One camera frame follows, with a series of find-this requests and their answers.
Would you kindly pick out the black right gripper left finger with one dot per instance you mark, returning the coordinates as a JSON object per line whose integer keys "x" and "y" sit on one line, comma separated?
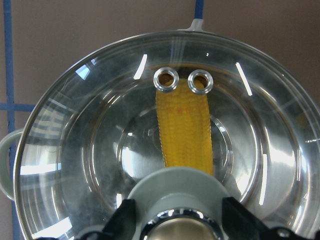
{"x": 121, "y": 226}

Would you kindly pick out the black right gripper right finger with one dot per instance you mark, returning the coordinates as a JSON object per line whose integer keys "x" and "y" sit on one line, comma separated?
{"x": 240, "y": 224}

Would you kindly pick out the yellow corn cob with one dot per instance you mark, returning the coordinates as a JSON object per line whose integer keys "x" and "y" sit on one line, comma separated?
{"x": 185, "y": 129}

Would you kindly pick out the glass pot lid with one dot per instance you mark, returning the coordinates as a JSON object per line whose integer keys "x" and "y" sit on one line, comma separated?
{"x": 93, "y": 140}

